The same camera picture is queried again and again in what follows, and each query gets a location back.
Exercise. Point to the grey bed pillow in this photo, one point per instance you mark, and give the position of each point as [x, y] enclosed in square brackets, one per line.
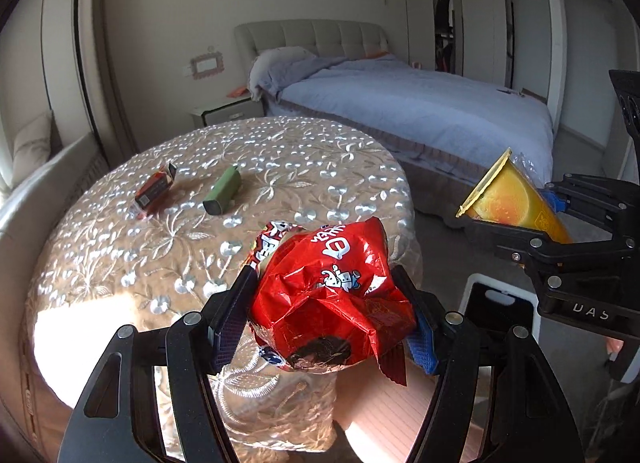
[277, 65]

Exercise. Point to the yellow orange snack bag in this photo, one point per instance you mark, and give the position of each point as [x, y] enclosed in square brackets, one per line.
[510, 198]

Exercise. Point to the white nightstand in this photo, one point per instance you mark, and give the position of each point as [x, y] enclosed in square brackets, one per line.
[225, 110]

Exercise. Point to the orange item on nightstand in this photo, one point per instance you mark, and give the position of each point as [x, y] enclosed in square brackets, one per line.
[240, 91]

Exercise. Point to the beige sofa with cushion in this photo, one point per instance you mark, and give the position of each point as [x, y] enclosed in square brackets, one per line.
[55, 178]

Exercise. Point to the dark phone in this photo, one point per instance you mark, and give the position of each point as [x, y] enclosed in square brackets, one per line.
[507, 91]

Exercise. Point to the person's right hand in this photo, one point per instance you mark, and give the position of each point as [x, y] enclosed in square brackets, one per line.
[613, 345]

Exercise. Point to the green cardboard box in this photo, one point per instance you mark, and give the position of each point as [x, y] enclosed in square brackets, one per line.
[222, 190]

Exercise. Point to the framed wall switch panel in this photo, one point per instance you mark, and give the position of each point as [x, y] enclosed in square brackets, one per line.
[206, 63]

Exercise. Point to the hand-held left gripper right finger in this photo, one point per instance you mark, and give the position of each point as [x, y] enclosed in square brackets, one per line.
[425, 343]

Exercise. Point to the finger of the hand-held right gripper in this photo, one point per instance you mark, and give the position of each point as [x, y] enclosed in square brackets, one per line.
[550, 255]
[595, 198]

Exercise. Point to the beige upholstered bed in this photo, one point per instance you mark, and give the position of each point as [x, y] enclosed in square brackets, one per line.
[450, 158]

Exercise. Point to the white door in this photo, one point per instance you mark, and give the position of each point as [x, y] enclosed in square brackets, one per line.
[585, 58]

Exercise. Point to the white trash bin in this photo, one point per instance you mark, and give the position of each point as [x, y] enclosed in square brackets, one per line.
[495, 282]

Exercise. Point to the orange cloth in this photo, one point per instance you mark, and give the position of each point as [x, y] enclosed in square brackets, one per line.
[377, 53]

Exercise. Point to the grey-blue duvet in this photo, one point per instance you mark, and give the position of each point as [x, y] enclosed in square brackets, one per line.
[425, 108]

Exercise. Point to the round table with floral cloth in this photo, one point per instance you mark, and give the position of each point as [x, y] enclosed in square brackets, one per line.
[150, 253]

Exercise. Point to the beige throw pillow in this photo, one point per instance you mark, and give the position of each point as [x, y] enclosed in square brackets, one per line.
[32, 138]

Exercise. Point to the beige wardrobe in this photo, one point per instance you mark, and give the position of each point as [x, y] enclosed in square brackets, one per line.
[475, 18]

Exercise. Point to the red snack bag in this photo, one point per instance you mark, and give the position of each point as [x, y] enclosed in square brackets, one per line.
[330, 293]

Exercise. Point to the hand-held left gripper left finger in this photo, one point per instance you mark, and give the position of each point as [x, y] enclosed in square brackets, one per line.
[227, 328]

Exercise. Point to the small red box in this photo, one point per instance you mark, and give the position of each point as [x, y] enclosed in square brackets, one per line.
[152, 190]

